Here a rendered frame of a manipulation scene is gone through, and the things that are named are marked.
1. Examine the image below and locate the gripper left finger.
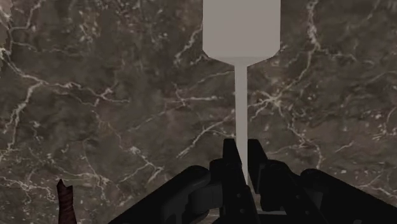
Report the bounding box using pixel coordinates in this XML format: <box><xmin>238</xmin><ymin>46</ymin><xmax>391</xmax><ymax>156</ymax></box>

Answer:
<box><xmin>106</xmin><ymin>138</ymin><xmax>260</xmax><ymax>224</ymax></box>

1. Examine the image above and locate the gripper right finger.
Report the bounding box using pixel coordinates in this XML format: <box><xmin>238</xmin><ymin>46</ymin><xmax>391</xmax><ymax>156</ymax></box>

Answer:
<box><xmin>247</xmin><ymin>139</ymin><xmax>397</xmax><ymax>224</ymax></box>

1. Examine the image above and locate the grey spatula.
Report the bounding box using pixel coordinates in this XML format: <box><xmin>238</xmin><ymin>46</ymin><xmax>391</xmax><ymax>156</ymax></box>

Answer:
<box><xmin>202</xmin><ymin>0</ymin><xmax>282</xmax><ymax>185</ymax></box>

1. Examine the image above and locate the dark reddish brown ridged object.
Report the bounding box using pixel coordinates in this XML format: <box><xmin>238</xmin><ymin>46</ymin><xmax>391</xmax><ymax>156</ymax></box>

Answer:
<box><xmin>56</xmin><ymin>179</ymin><xmax>78</xmax><ymax>224</ymax></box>

